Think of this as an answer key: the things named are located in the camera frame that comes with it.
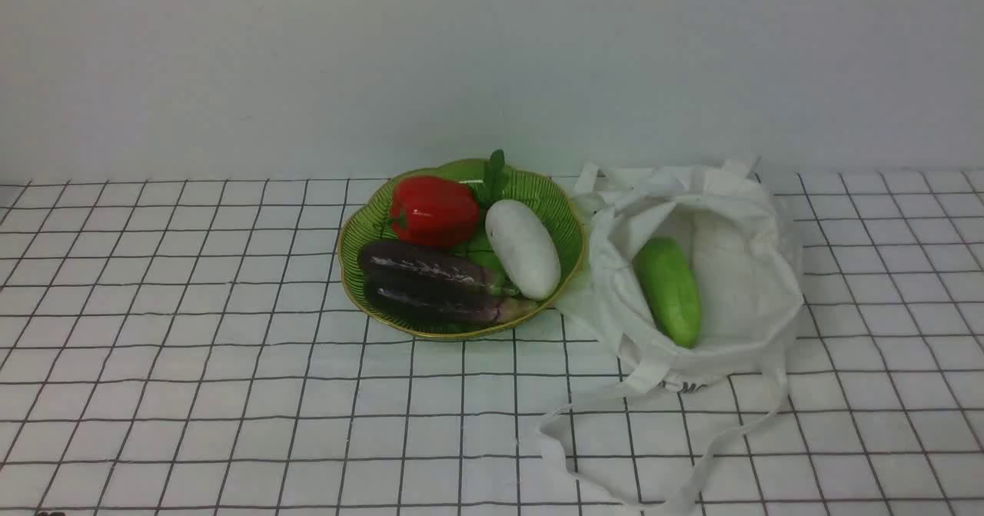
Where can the dark purple eggplant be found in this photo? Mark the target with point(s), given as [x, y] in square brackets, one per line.
[394, 257]
[433, 304]

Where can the lower dark purple eggplant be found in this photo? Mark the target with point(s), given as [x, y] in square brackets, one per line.
[433, 304]

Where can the red bell pepper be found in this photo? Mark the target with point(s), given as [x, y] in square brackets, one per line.
[433, 212]

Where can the green leafy vegetable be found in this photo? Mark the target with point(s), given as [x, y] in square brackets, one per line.
[487, 180]

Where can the white cucumber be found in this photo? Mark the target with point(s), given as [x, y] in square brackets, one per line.
[524, 247]

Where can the green cucumber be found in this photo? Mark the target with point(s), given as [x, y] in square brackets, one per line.
[669, 286]

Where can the white cloth bag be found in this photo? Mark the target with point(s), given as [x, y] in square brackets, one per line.
[747, 264]

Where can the green leaf-shaped plate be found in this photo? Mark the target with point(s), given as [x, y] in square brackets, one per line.
[545, 198]

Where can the upper dark purple eggplant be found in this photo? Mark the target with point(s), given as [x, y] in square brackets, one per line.
[394, 257]

